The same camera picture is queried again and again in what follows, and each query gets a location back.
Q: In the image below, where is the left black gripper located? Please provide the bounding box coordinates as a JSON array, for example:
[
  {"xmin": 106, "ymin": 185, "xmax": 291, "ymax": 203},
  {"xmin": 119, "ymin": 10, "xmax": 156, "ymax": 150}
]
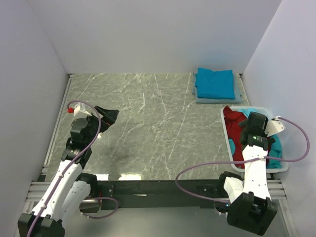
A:
[{"xmin": 84, "ymin": 106, "xmax": 119, "ymax": 146}]

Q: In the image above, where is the red t shirt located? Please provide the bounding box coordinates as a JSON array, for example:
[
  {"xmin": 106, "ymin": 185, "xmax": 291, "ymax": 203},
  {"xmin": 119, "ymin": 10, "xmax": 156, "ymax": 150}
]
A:
[{"xmin": 223, "ymin": 106, "xmax": 246, "ymax": 161}]

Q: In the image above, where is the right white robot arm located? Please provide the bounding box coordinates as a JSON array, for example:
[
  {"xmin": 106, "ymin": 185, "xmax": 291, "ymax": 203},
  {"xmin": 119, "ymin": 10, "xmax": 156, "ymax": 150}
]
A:
[{"xmin": 217, "ymin": 112, "xmax": 277, "ymax": 236}]

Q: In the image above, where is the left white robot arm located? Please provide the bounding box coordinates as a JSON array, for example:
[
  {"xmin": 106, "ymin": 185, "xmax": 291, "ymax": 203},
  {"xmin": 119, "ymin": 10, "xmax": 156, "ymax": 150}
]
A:
[{"xmin": 18, "ymin": 103, "xmax": 119, "ymax": 237}]

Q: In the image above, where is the folded grey-blue t shirt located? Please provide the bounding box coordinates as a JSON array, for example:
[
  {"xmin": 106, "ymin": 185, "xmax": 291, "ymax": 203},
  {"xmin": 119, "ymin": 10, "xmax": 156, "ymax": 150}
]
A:
[{"xmin": 192, "ymin": 74, "xmax": 242, "ymax": 104}]

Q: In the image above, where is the crumpled teal t shirt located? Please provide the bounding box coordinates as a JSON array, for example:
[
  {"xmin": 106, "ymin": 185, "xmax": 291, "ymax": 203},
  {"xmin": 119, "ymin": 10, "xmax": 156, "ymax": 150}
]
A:
[{"xmin": 222, "ymin": 106, "xmax": 282, "ymax": 161}]

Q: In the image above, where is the white plastic basket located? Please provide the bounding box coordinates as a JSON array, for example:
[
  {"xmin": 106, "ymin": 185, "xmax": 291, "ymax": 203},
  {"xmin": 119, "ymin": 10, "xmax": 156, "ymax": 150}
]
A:
[{"xmin": 220, "ymin": 106, "xmax": 289, "ymax": 174}]

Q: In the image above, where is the folded blue t shirt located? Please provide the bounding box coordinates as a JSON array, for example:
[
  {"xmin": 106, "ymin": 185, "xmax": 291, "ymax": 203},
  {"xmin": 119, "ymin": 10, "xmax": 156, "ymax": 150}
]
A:
[{"xmin": 195, "ymin": 68, "xmax": 235, "ymax": 99}]

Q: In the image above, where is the black base beam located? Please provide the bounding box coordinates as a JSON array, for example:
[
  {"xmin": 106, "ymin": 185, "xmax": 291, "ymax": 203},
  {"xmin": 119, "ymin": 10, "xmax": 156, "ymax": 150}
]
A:
[{"xmin": 89, "ymin": 179, "xmax": 228, "ymax": 208}]

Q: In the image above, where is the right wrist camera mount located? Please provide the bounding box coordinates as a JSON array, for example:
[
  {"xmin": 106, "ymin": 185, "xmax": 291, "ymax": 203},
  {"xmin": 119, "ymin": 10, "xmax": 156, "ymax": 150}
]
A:
[{"xmin": 265, "ymin": 116, "xmax": 285, "ymax": 137}]

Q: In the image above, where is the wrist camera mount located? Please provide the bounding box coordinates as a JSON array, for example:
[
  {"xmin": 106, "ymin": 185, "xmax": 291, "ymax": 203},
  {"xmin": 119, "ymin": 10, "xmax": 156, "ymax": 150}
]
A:
[
  {"xmin": 265, "ymin": 116, "xmax": 285, "ymax": 137},
  {"xmin": 67, "ymin": 103, "xmax": 91, "ymax": 119}
]

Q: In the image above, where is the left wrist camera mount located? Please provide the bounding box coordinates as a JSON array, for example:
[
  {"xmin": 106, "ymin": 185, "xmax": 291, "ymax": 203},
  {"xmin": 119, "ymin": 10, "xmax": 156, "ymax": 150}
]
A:
[{"xmin": 67, "ymin": 103, "xmax": 91, "ymax": 119}]

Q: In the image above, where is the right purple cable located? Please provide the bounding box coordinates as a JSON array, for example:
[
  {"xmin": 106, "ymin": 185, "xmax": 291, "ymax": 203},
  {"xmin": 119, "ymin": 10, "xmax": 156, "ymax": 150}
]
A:
[{"xmin": 174, "ymin": 117, "xmax": 311, "ymax": 210}]

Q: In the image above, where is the aluminium frame rail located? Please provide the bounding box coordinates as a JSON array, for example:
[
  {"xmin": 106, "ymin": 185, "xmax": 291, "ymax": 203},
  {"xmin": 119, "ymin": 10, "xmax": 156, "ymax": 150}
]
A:
[{"xmin": 31, "ymin": 73, "xmax": 284, "ymax": 220}]

